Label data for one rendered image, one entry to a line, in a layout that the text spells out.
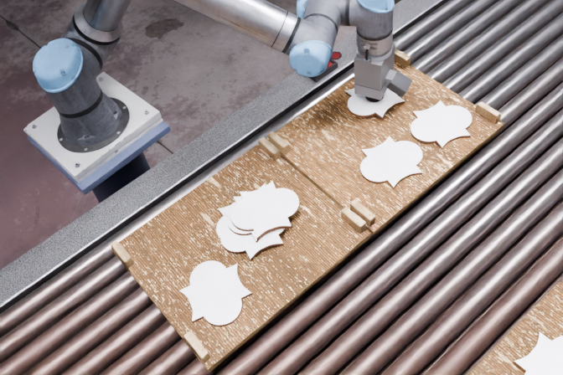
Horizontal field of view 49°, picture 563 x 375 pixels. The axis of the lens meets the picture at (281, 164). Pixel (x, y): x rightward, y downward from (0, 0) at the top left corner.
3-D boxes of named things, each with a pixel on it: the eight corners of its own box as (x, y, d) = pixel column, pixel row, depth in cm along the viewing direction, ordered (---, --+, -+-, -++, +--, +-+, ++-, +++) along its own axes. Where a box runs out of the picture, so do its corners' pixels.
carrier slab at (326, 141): (265, 143, 145) (264, 139, 144) (389, 56, 159) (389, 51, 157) (373, 236, 126) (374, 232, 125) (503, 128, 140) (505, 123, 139)
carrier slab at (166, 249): (112, 251, 131) (110, 247, 129) (263, 145, 145) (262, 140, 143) (209, 372, 112) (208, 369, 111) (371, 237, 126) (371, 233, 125)
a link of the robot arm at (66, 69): (44, 113, 149) (17, 71, 139) (69, 74, 157) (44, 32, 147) (88, 115, 146) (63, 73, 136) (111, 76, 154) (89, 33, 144)
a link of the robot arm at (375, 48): (398, 22, 131) (384, 46, 127) (397, 38, 135) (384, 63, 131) (364, 15, 134) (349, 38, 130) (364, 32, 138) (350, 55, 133)
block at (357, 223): (340, 217, 128) (339, 209, 126) (346, 212, 128) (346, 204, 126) (360, 235, 125) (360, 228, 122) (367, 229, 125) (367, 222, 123)
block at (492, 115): (473, 111, 142) (475, 103, 140) (478, 107, 142) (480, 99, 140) (495, 125, 138) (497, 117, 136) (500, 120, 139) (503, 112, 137)
